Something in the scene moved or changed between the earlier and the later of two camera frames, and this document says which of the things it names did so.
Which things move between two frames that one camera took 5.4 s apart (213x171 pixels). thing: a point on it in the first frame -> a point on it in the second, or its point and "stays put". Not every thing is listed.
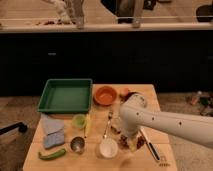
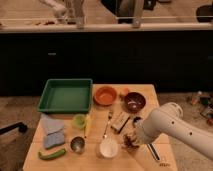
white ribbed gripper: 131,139 -> 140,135
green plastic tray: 67,95 stays put
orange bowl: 105,95 stays put
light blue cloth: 51,125 stays put
